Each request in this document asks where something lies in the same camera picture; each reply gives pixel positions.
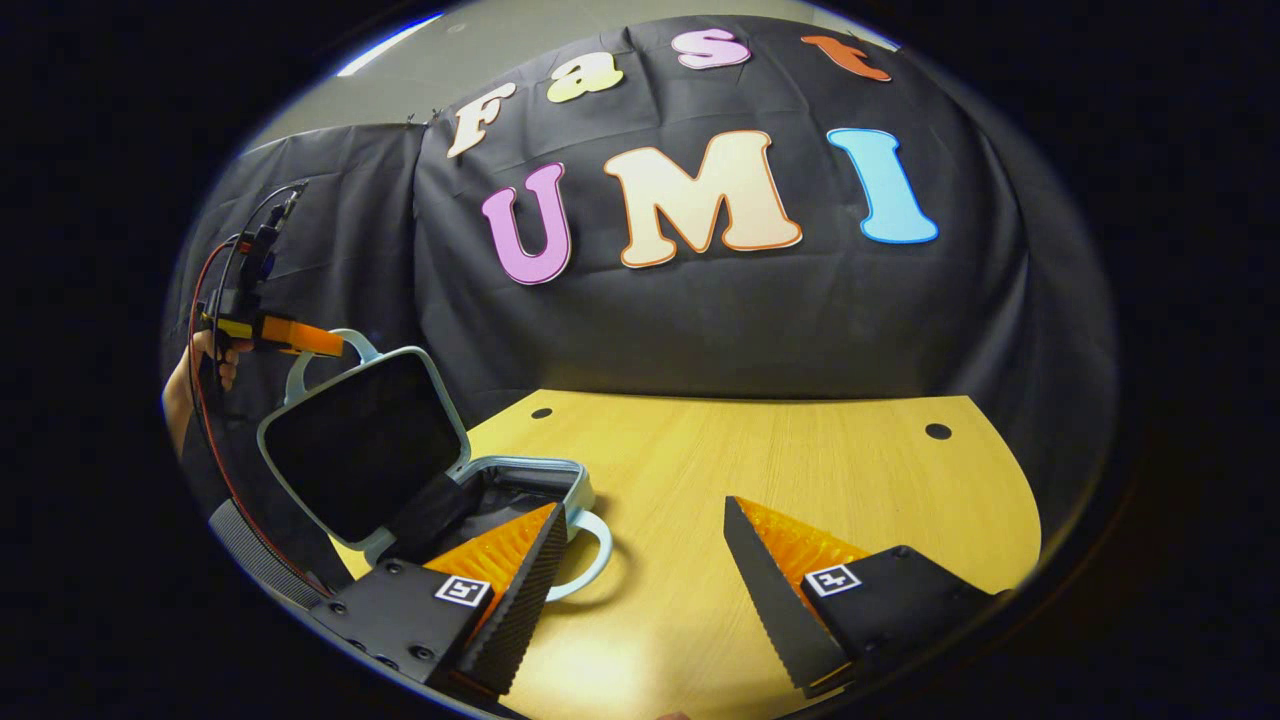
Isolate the red cable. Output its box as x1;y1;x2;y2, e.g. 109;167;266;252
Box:
188;237;336;596

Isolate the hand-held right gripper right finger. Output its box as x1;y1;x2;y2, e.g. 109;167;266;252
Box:
723;496;998;699

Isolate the black backdrop cloth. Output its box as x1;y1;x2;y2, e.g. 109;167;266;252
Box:
165;15;1118;561

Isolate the light blue suitcase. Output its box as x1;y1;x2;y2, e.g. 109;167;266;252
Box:
257;328;613;604

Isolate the dark ribbed cable sleeve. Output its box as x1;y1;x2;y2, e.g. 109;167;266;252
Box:
207;497;333;611

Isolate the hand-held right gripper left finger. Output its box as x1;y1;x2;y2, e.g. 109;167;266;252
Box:
310;502;569;698

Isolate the thin black cable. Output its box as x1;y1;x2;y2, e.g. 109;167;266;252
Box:
210;183;306;331

